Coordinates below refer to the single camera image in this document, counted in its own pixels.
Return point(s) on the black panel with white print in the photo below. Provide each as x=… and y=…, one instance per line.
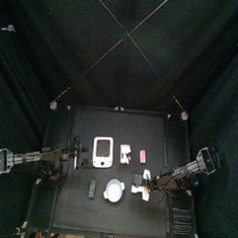
x=181, y=221

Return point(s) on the green toy food piece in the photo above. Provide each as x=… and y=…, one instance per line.
x=92, y=189

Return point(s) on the salmon sushi toy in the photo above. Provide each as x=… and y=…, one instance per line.
x=142, y=156

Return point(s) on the white rice sushi toy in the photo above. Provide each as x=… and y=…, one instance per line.
x=125, y=154

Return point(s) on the white toy kitchen scale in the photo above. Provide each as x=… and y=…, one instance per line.
x=103, y=152

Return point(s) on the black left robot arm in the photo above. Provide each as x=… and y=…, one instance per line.
x=26, y=158

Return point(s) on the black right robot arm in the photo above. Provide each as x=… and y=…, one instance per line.
x=189, y=166

